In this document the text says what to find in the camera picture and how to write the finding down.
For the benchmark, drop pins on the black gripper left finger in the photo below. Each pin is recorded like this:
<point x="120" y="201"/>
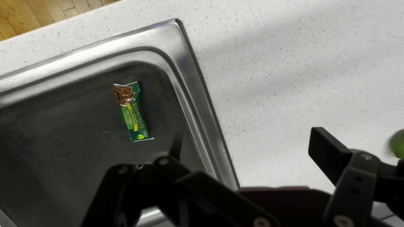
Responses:
<point x="197" y="194"/>

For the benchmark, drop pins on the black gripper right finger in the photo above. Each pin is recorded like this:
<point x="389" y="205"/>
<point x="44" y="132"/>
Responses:
<point x="355" y="177"/>

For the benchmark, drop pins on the green granola bar packet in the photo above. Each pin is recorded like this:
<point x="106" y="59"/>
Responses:
<point x="132" y="114"/>

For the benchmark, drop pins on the stainless steel double sink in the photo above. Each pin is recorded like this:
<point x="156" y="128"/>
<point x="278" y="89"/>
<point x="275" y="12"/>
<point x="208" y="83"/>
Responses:
<point x="63" y="152"/>

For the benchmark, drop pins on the green lime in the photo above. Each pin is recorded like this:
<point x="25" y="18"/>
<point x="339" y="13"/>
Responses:
<point x="398" y="144"/>

